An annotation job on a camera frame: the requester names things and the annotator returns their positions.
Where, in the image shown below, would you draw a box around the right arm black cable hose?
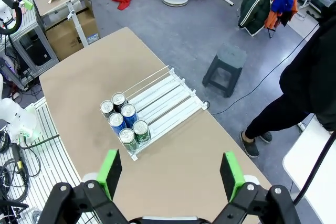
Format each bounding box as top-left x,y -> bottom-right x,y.
292,131 -> 336,206

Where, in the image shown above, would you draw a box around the dark grey shoe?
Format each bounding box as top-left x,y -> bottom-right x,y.
240,130 -> 260,158
259,131 -> 273,144

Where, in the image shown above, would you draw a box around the orange garment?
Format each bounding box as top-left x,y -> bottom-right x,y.
264,0 -> 299,29

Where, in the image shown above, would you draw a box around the black cable bundle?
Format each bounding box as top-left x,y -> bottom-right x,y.
0,129 -> 43,210

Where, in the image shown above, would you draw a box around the blue beverage can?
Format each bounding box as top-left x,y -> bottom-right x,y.
108,112 -> 128,137
120,103 -> 139,129

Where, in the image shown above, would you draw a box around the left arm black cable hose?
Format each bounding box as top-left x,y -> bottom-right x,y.
0,3 -> 26,36

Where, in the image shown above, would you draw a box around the black plastic stool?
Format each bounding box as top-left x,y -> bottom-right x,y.
202,42 -> 248,98

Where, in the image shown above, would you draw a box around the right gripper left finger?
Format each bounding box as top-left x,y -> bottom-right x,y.
38,149 -> 130,224

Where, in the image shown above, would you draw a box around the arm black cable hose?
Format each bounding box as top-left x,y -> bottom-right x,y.
0,3 -> 26,36
292,131 -> 336,206

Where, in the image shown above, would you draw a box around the green beverage can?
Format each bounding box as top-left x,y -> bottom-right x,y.
132,120 -> 152,145
118,127 -> 140,153

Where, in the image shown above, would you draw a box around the black beverage can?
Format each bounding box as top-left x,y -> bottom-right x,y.
99,100 -> 116,121
111,92 -> 129,113

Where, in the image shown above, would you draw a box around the aluminium frame workstation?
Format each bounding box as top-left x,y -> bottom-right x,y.
0,0 -> 60,92

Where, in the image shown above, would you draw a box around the person's black trousers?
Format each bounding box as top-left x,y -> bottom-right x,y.
245,94 -> 320,141

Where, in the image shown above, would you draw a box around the black floor cable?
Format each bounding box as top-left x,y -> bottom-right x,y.
209,22 -> 320,116

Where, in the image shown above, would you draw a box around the black folding chair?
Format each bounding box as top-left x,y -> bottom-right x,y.
265,26 -> 277,39

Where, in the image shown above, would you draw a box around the clear plastic can dispenser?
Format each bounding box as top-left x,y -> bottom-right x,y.
99,65 -> 209,162

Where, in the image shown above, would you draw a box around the aluminium slotted mounting table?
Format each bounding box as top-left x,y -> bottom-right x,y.
0,97 -> 89,224

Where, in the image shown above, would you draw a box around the brown top standing desk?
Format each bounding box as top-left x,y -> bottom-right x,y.
30,0 -> 98,49

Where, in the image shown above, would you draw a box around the white table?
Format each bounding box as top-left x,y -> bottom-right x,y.
282,115 -> 336,224

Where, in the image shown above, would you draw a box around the blue garment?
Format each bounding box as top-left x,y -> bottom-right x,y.
270,0 -> 295,27

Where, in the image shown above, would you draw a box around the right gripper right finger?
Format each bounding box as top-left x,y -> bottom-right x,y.
212,151 -> 300,224

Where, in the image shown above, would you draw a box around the person's black jacket torso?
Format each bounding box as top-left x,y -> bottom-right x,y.
279,13 -> 336,132

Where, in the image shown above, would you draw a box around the large cardboard box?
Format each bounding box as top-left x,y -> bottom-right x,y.
45,8 -> 101,62

